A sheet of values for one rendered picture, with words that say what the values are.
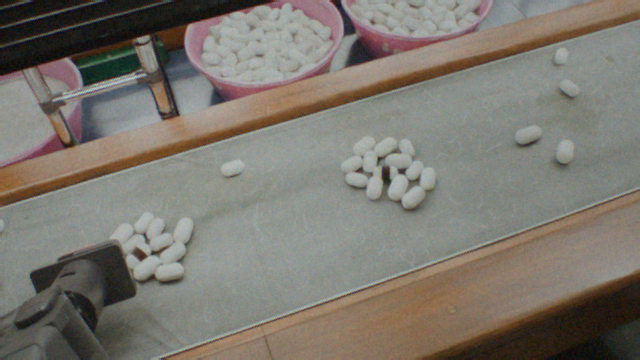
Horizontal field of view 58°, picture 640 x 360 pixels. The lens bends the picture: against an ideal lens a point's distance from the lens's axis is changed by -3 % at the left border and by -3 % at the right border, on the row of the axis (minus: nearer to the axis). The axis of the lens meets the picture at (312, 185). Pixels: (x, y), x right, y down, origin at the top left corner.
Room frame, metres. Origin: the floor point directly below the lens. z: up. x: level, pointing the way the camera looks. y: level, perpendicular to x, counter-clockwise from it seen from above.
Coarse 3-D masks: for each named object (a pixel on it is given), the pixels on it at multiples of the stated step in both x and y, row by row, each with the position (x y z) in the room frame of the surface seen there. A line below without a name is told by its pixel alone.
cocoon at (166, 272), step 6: (168, 264) 0.38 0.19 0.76; (174, 264) 0.38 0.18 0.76; (180, 264) 0.38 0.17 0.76; (156, 270) 0.38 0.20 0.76; (162, 270) 0.37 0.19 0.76; (168, 270) 0.37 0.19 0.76; (174, 270) 0.37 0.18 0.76; (180, 270) 0.37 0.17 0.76; (156, 276) 0.37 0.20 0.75; (162, 276) 0.37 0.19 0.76; (168, 276) 0.37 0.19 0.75; (174, 276) 0.37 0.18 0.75; (180, 276) 0.37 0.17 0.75
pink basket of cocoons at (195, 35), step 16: (288, 0) 0.93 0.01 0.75; (304, 0) 0.91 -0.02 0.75; (320, 0) 0.89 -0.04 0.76; (224, 16) 0.91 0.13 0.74; (320, 16) 0.88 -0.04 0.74; (336, 16) 0.84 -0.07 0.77; (192, 32) 0.84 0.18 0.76; (336, 32) 0.82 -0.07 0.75; (192, 48) 0.80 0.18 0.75; (336, 48) 0.75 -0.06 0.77; (320, 64) 0.71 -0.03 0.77; (208, 80) 0.75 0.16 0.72; (224, 80) 0.70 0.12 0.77; (272, 80) 0.69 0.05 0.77; (288, 80) 0.69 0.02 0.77; (224, 96) 0.74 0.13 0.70; (240, 96) 0.71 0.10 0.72
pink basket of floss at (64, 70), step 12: (60, 60) 0.80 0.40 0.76; (48, 72) 0.81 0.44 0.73; (60, 72) 0.80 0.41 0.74; (72, 72) 0.77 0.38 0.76; (72, 84) 0.77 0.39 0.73; (72, 120) 0.66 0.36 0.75; (36, 144) 0.60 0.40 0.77; (48, 144) 0.61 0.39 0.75; (60, 144) 0.63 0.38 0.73; (12, 156) 0.58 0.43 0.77; (24, 156) 0.58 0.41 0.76; (36, 156) 0.60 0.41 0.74; (0, 168) 0.58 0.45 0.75
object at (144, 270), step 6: (150, 258) 0.39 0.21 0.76; (156, 258) 0.39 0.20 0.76; (138, 264) 0.39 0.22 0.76; (144, 264) 0.38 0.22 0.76; (150, 264) 0.38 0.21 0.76; (156, 264) 0.39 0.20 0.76; (138, 270) 0.38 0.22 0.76; (144, 270) 0.38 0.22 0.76; (150, 270) 0.38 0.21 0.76; (138, 276) 0.37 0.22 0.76; (144, 276) 0.37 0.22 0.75; (150, 276) 0.38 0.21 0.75
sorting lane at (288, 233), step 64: (512, 64) 0.71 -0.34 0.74; (576, 64) 0.69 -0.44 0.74; (320, 128) 0.60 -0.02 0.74; (384, 128) 0.59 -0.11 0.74; (448, 128) 0.58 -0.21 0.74; (512, 128) 0.57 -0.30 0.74; (576, 128) 0.56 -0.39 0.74; (64, 192) 0.53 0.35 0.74; (128, 192) 0.52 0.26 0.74; (192, 192) 0.51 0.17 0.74; (256, 192) 0.50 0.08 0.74; (320, 192) 0.49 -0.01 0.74; (384, 192) 0.48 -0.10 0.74; (448, 192) 0.47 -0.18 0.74; (512, 192) 0.46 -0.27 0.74; (576, 192) 0.45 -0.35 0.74; (0, 256) 0.43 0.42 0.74; (192, 256) 0.40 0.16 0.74; (256, 256) 0.39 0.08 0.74; (320, 256) 0.39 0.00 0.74; (384, 256) 0.38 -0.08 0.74; (448, 256) 0.37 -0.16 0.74; (128, 320) 0.32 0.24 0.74; (192, 320) 0.31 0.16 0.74; (256, 320) 0.31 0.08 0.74
